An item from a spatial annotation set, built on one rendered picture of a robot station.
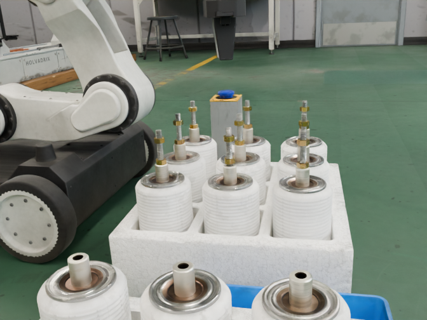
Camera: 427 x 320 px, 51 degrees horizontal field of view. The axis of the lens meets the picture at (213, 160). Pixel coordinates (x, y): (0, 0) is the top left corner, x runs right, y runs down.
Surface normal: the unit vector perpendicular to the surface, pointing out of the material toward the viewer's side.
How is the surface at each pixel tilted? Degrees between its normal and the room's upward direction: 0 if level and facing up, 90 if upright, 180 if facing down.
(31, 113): 90
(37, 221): 90
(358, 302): 88
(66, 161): 45
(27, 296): 0
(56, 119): 101
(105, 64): 90
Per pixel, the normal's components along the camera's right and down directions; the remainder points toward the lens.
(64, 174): 0.66, -0.64
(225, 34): 0.07, 0.32
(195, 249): -0.19, 0.33
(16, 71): 0.97, 0.04
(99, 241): -0.04, -0.94
